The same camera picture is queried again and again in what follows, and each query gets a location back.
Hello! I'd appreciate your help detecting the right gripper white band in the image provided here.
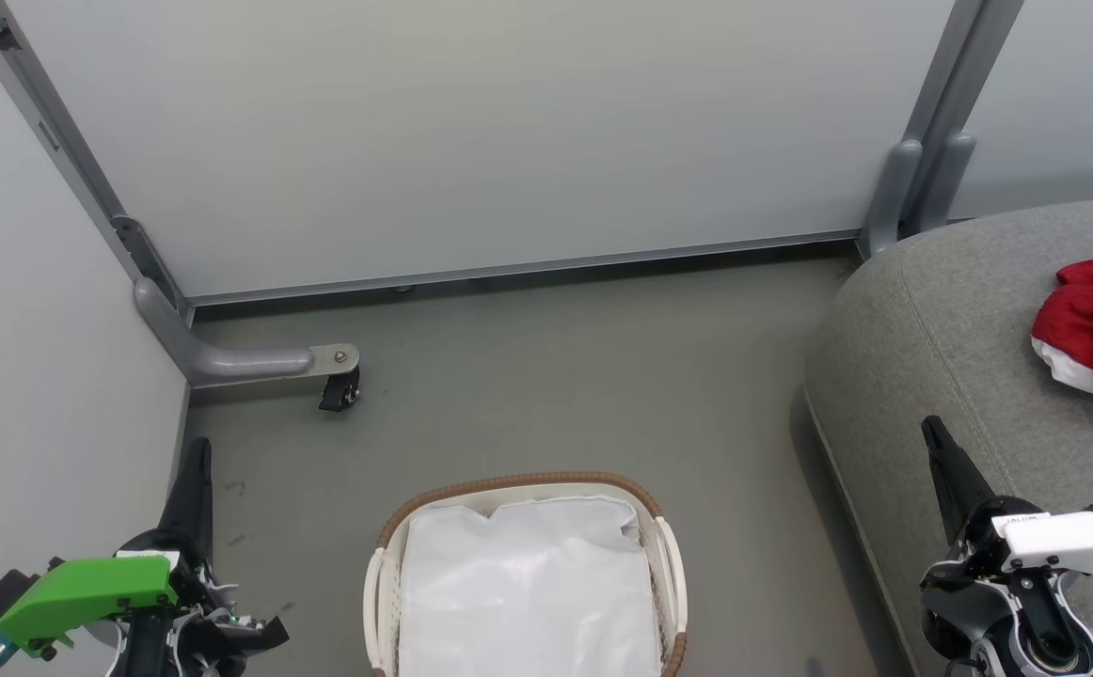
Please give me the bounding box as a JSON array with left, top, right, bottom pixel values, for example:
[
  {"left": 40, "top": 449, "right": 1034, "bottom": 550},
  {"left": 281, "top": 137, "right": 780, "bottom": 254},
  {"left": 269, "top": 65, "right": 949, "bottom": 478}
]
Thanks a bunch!
[{"left": 920, "top": 416, "right": 1093, "bottom": 605}]

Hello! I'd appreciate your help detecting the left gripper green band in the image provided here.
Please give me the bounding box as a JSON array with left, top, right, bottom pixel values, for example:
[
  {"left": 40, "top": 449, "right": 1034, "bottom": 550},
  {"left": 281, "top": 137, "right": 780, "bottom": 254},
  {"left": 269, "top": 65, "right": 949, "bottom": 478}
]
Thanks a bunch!
[{"left": 0, "top": 436, "right": 239, "bottom": 677}]

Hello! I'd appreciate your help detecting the white laundry basket brown rim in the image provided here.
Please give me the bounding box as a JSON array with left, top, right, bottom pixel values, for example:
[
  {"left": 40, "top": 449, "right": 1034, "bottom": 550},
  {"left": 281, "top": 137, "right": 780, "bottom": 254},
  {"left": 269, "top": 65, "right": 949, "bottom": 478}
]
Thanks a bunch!
[{"left": 363, "top": 471, "right": 689, "bottom": 677}]

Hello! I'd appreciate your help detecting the grey curved partition foot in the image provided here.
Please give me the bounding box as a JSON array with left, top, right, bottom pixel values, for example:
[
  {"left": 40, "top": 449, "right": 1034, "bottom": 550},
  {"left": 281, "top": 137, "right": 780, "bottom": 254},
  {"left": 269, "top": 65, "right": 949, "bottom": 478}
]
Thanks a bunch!
[{"left": 133, "top": 276, "right": 360, "bottom": 389}]

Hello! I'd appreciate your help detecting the grey fabric sofa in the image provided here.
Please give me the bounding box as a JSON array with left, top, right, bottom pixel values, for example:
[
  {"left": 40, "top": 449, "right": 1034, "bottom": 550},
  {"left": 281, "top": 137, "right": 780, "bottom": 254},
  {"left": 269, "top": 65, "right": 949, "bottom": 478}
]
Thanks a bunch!
[{"left": 802, "top": 196, "right": 1093, "bottom": 677}]

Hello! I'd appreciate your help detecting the black caster wheel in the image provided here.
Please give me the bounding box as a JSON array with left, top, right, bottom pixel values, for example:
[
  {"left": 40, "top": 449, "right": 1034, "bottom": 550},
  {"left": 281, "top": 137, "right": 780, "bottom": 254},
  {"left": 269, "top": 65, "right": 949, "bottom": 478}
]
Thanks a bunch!
[{"left": 318, "top": 369, "right": 363, "bottom": 414}]

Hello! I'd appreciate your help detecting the white liner cloth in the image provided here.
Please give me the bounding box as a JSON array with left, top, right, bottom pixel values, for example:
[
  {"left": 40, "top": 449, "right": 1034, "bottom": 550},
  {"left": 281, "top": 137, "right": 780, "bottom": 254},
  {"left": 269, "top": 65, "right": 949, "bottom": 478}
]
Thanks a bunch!
[{"left": 398, "top": 495, "right": 666, "bottom": 677}]

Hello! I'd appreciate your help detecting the grey upright foot bracket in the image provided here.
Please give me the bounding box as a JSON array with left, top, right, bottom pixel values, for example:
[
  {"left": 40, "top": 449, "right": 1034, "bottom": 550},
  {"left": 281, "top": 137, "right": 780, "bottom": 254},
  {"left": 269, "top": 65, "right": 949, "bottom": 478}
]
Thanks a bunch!
[
  {"left": 862, "top": 138, "right": 925, "bottom": 260},
  {"left": 917, "top": 131, "right": 978, "bottom": 235}
]

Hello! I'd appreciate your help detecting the grey partition post with hinge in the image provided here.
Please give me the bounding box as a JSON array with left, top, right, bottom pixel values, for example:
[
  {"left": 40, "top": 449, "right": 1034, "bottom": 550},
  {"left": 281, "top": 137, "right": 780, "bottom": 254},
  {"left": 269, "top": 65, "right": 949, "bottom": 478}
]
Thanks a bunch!
[{"left": 0, "top": 0, "right": 196, "bottom": 326}]

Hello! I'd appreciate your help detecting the aluminium partition bottom rail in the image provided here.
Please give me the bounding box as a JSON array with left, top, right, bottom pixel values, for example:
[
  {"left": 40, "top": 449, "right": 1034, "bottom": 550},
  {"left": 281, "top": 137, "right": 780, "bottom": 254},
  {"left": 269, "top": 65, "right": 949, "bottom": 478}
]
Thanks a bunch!
[{"left": 184, "top": 229, "right": 863, "bottom": 307}]

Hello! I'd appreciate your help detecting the grey double partition post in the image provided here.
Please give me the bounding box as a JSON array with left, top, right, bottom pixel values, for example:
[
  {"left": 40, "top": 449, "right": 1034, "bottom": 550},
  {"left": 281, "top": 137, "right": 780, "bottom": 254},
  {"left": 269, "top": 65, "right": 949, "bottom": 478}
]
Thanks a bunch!
[{"left": 899, "top": 0, "right": 1027, "bottom": 189}]

